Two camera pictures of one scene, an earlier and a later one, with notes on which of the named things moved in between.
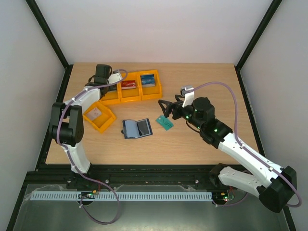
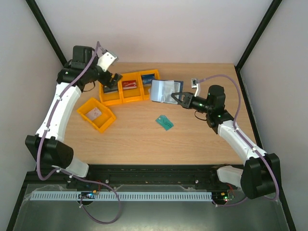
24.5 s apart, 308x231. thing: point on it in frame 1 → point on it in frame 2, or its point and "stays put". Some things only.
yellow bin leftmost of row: [113, 96] stays put
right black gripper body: [175, 109] → [190, 100]
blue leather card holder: [134, 129] → [161, 90]
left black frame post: [46, 30] stays put
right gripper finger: [168, 104] → [173, 94]
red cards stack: [128, 84] stays put
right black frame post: [254, 39] stays put
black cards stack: [111, 88] stays put
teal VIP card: [166, 123] stays put
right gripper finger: [166, 111] → [178, 101]
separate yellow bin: [99, 116] stays put
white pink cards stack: [94, 114] stays put
